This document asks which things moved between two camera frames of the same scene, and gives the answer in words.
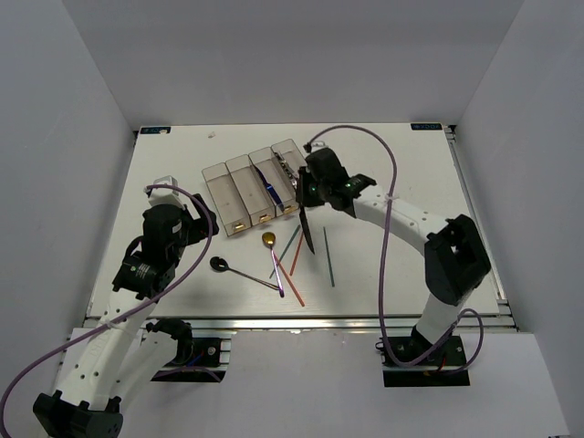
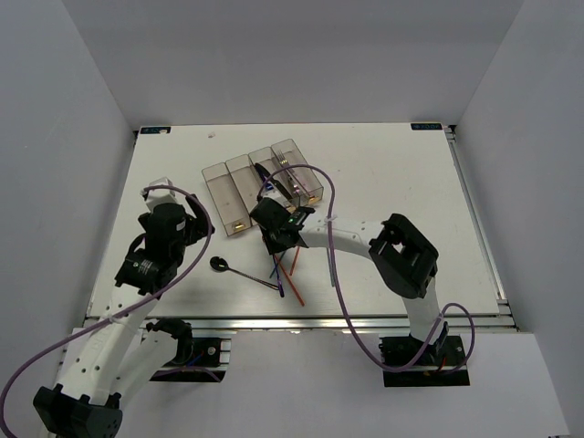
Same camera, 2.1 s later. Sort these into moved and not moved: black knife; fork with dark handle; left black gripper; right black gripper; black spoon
Moved: black knife; right black gripper
Not moved: fork with dark handle; left black gripper; black spoon
